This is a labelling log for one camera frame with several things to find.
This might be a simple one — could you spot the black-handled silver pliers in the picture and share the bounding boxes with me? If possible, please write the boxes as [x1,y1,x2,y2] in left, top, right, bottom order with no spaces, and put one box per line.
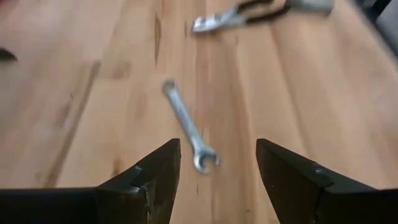
[191,0,292,34]

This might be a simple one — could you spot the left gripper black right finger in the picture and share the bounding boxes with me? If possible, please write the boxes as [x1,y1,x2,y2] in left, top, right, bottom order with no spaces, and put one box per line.
[256,138,398,224]

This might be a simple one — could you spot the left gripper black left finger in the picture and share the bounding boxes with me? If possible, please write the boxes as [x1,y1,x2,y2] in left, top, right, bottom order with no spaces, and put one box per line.
[0,138,182,224]

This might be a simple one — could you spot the silver combination wrench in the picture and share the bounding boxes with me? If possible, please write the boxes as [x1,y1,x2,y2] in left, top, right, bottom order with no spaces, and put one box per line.
[160,79,221,174]

